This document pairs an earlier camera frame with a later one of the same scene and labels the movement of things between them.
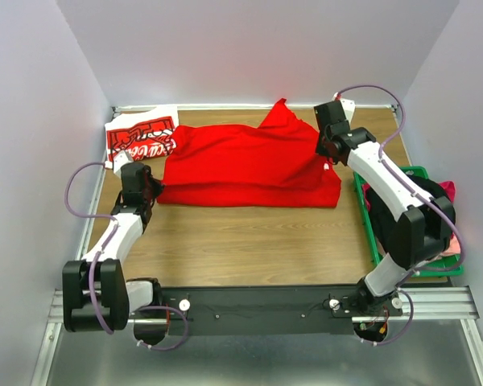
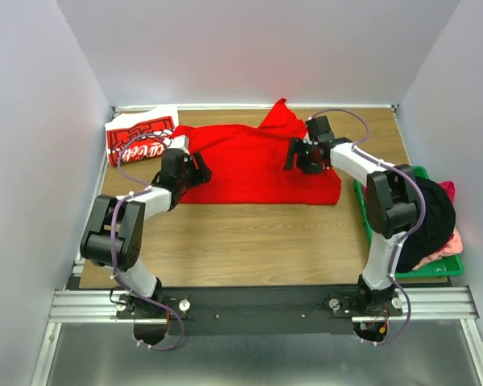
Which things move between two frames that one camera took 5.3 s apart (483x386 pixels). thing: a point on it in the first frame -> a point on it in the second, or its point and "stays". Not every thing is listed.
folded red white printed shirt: x=143 y=135 stays
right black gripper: x=319 y=148 -> x=296 y=145
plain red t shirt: x=277 y=165 stays
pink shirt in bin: x=449 y=187 stays
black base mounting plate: x=269 y=310 stays
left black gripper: x=158 y=186 -> x=201 y=175
